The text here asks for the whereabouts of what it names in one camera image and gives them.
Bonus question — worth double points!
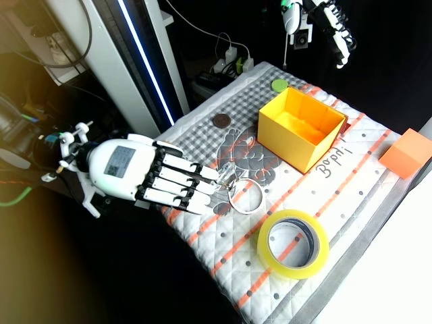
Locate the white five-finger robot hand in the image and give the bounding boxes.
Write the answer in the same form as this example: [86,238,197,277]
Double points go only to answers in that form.
[280,0,358,70]
[87,133,221,217]

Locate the yellow box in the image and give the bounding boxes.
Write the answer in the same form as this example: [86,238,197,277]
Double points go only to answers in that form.
[256,86,349,175]

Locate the white column with blue light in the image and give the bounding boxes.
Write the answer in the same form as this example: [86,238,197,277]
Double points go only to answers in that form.
[45,0,190,138]

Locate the brown sandwich cookie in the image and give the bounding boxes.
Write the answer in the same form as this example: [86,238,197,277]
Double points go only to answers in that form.
[212,113,231,128]

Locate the white power strip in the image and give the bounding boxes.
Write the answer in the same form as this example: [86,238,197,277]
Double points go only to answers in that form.
[211,57,254,74]

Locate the black power adapter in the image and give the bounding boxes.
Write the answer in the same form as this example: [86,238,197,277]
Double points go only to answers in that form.
[194,71,222,89]

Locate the orange cube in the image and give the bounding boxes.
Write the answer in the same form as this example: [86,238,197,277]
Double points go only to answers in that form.
[378,128,432,180]

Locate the grey quilt with bear print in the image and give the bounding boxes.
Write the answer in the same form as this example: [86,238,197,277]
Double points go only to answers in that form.
[155,60,428,324]

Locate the yellow clear tape roll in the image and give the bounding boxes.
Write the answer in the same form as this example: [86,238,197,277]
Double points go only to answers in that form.
[256,209,331,280]

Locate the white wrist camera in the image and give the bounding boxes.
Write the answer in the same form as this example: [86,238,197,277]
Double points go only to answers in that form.
[292,28,313,51]

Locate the green cable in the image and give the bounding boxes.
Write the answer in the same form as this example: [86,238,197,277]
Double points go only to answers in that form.
[0,186,33,207]

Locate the black looping cable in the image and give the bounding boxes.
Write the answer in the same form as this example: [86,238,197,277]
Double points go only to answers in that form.
[13,0,93,69]

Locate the white charger cable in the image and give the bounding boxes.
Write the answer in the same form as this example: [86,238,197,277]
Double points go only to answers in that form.
[164,0,252,61]

